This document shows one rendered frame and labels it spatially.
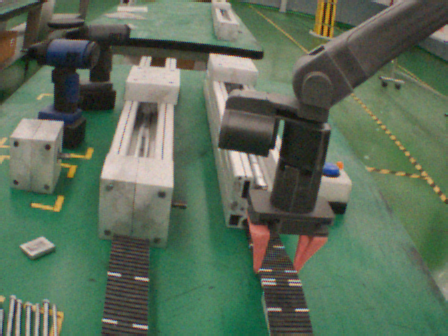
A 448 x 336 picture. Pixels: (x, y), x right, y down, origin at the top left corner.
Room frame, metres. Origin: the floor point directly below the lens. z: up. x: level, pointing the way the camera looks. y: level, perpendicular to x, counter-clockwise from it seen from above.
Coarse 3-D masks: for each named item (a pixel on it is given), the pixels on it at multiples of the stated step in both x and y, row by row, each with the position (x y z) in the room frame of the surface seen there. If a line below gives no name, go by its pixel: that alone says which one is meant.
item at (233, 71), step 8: (216, 56) 1.48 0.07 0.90; (224, 56) 1.50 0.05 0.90; (208, 64) 1.48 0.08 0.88; (216, 64) 1.37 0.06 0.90; (224, 64) 1.38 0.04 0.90; (232, 64) 1.40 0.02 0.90; (240, 64) 1.42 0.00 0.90; (248, 64) 1.44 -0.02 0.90; (216, 72) 1.35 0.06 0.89; (224, 72) 1.36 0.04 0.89; (232, 72) 1.36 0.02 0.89; (240, 72) 1.36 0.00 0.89; (248, 72) 1.36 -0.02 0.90; (256, 72) 1.37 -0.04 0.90; (216, 80) 1.35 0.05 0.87; (224, 80) 1.36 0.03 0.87; (232, 80) 1.36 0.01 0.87; (240, 80) 1.36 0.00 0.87; (248, 80) 1.36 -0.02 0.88; (256, 80) 1.37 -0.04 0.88; (232, 88) 1.38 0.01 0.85
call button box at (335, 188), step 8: (328, 176) 0.91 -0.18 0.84; (336, 176) 0.91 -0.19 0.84; (344, 176) 0.93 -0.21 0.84; (328, 184) 0.89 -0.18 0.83; (336, 184) 0.89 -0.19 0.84; (344, 184) 0.90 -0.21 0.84; (320, 192) 0.89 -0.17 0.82; (328, 192) 0.89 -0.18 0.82; (336, 192) 0.89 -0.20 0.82; (344, 192) 0.90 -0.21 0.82; (328, 200) 0.89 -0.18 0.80; (336, 200) 0.89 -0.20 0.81; (344, 200) 0.90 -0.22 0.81; (336, 208) 0.90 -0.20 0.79; (344, 208) 0.90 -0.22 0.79
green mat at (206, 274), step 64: (0, 128) 1.03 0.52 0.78; (192, 128) 1.22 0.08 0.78; (0, 192) 0.73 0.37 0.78; (64, 192) 0.79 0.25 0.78; (192, 192) 0.89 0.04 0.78; (0, 256) 0.55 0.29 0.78; (64, 256) 0.60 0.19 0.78; (192, 256) 0.68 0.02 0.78; (320, 256) 0.73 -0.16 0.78; (384, 256) 0.75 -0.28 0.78; (64, 320) 0.46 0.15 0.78; (192, 320) 0.52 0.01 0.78; (256, 320) 0.54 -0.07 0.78; (320, 320) 0.56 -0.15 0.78; (384, 320) 0.56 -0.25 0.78
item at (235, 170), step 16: (208, 80) 1.46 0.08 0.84; (208, 96) 1.39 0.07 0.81; (224, 96) 1.22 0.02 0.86; (208, 112) 1.32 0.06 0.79; (224, 160) 0.92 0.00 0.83; (240, 160) 0.85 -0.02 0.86; (256, 160) 0.94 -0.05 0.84; (272, 160) 0.90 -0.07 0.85; (224, 176) 0.91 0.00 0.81; (240, 176) 0.79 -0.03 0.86; (256, 176) 0.87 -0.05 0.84; (272, 176) 0.88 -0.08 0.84; (224, 192) 0.86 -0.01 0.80; (240, 192) 0.79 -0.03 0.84; (224, 208) 0.83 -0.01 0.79; (240, 208) 0.80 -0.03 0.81; (240, 224) 0.79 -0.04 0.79
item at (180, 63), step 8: (144, 0) 4.49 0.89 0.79; (152, 0) 4.51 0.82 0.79; (0, 32) 4.35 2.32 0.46; (8, 32) 4.35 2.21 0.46; (16, 32) 4.44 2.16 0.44; (0, 40) 3.94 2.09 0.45; (8, 40) 4.18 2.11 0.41; (16, 40) 4.49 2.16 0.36; (0, 48) 3.95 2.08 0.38; (8, 48) 4.22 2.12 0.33; (0, 56) 3.98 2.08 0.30; (8, 56) 4.26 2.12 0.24; (152, 64) 4.05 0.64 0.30; (160, 64) 4.06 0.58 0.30; (176, 64) 4.08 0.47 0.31; (184, 64) 4.09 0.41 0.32; (192, 64) 4.11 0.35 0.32
